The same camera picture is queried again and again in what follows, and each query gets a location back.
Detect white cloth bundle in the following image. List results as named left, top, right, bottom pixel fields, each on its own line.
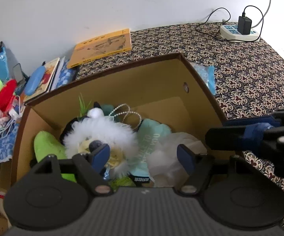
left=146, top=132, right=207, bottom=188

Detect white fluffy round plush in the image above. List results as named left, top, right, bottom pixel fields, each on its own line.
left=63, top=116, right=139, bottom=178

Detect green frog plush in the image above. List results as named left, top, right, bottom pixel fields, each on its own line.
left=33, top=130, right=77, bottom=183

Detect mint green pillow plush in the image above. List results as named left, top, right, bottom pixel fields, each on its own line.
left=128, top=119, right=171, bottom=177

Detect pink toy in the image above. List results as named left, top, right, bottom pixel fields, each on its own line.
left=190, top=62, right=216, bottom=95

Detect patterned brown bed cover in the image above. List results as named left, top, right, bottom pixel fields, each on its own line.
left=75, top=22, right=284, bottom=234

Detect brown cardboard box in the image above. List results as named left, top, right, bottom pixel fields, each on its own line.
left=10, top=53, right=227, bottom=183

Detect blue patterned cloth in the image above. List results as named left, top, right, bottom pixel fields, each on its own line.
left=0, top=124, right=19, bottom=163

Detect white power strip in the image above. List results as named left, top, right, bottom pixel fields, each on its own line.
left=220, top=25, right=260, bottom=42

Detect black charger adapter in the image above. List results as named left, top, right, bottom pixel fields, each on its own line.
left=237, top=12, right=252, bottom=35

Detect picture book stack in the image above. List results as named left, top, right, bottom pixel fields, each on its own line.
left=23, top=57, right=76, bottom=103

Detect blue pencil case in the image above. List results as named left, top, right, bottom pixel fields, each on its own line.
left=24, top=65, right=45, bottom=96

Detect red plush toy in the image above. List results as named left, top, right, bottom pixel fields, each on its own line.
left=0, top=79, right=17, bottom=112

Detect yellow book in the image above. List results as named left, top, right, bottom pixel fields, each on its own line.
left=67, top=28, right=132, bottom=69

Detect black charger cable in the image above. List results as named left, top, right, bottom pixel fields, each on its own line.
left=195, top=4, right=265, bottom=42

